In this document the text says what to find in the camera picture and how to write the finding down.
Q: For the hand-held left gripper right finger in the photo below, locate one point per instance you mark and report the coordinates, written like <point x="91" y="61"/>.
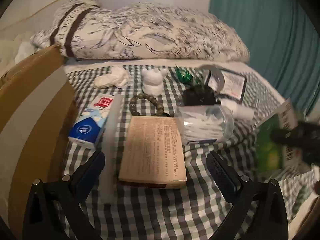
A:
<point x="221" y="173"/>

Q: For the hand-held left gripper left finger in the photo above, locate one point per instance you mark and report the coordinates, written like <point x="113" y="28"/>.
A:
<point x="96" y="165"/>

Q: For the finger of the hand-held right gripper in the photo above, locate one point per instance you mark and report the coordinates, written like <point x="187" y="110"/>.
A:
<point x="285" y="136"/>

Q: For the green snack packet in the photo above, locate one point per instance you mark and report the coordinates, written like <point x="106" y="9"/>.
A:
<point x="270" y="150"/>

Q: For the blue tissue pack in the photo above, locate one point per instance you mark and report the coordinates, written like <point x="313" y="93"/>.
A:
<point x="87" y="127"/>

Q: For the brown cardboard box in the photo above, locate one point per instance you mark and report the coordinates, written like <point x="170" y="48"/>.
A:
<point x="30" y="75"/>

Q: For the translucent white plastic strip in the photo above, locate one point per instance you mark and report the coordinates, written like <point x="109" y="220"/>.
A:
<point x="111" y="142"/>

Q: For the clear cotton swab jar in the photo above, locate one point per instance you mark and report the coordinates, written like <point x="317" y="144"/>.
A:
<point x="205" y="125"/>

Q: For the small white tube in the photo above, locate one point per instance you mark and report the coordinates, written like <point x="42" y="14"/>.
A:
<point x="240" y="110"/>

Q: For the tan wooden box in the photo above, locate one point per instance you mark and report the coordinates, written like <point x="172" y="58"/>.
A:
<point x="152" y="152"/>

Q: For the green checkered blanket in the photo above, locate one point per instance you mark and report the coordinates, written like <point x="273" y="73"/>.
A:
<point x="150" y="210"/>

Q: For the black framed card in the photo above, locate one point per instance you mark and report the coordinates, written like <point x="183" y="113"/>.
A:
<point x="233" y="82"/>

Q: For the black hair claw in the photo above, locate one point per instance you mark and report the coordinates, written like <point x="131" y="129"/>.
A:
<point x="197" y="97"/>

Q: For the crumpled white tissue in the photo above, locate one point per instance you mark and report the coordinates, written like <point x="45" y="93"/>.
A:
<point x="110" y="78"/>

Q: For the clear tape roll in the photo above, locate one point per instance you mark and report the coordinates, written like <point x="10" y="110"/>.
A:
<point x="218" y="76"/>

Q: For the white bear figurine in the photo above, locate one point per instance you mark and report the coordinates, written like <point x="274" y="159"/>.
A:
<point x="152" y="82"/>

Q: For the green shiny ornament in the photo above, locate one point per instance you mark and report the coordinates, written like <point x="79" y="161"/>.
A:
<point x="183" y="75"/>

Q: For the teal curtain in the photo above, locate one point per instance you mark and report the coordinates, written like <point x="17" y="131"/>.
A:
<point x="262" y="30"/>

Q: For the pale green cloth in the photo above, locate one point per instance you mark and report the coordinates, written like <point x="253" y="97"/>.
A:
<point x="25" y="50"/>

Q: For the floral print duvet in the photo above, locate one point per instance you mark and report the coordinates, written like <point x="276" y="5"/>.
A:
<point x="150" y="30"/>

